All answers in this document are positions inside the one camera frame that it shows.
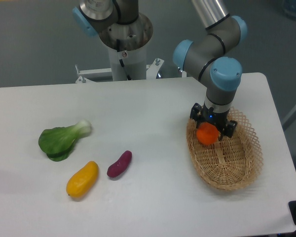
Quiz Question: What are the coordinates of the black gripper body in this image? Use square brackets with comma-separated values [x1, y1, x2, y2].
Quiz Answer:
[201, 101, 231, 130]

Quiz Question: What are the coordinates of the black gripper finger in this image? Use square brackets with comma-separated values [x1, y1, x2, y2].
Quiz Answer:
[189, 103, 205, 128]
[218, 120, 237, 141]

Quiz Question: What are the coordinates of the orange fruit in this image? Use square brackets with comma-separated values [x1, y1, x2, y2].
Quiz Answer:
[196, 122, 219, 145]

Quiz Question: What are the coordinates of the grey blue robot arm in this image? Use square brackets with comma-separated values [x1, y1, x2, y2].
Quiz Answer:
[73, 0, 248, 137]

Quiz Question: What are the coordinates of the woven wicker basket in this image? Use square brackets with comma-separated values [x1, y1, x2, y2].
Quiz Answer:
[186, 108, 263, 191]

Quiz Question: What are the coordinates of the purple sweet potato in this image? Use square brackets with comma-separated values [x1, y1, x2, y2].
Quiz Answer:
[107, 151, 132, 178]

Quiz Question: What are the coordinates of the yellow mango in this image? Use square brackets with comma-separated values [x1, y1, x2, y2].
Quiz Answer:
[66, 161, 99, 198]

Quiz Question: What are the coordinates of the green bok choy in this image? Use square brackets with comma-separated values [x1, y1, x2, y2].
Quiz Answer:
[38, 119, 92, 162]

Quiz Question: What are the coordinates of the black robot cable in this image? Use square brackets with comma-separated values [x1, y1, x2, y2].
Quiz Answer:
[116, 39, 132, 81]

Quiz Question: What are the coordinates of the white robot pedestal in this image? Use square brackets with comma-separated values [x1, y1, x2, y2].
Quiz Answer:
[74, 13, 188, 83]

